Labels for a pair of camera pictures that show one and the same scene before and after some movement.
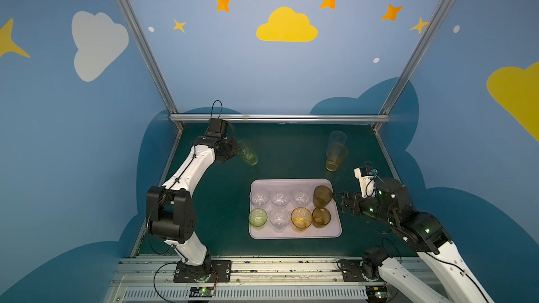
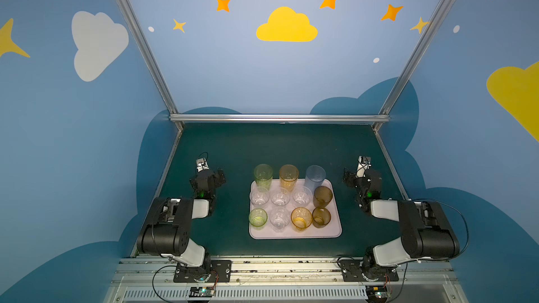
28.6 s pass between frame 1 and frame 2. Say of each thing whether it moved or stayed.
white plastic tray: stayed
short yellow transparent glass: stayed
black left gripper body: moved
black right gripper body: moved
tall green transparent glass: moved
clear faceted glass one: stayed
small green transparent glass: stayed
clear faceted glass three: stayed
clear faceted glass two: stayed
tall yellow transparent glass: moved
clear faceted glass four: stayed
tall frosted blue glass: moved
